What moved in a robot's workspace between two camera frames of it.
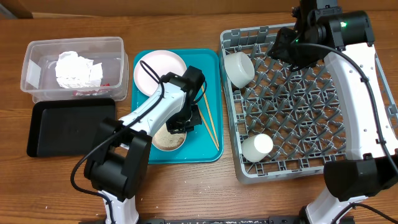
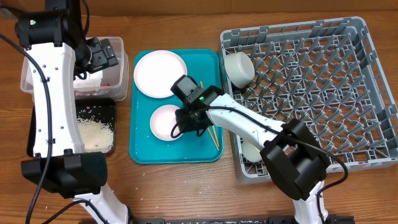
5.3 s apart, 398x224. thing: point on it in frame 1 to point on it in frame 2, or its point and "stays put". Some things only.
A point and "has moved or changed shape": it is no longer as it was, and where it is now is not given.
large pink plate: (152, 66) stays put
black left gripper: (175, 127) to (105, 55)
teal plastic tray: (204, 144) stays put
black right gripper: (281, 50) to (185, 125)
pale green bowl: (239, 68) stays put
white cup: (255, 147) stays put
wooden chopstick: (210, 116) stays put
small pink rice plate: (163, 140) has moved or changed shape
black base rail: (225, 220) stays put
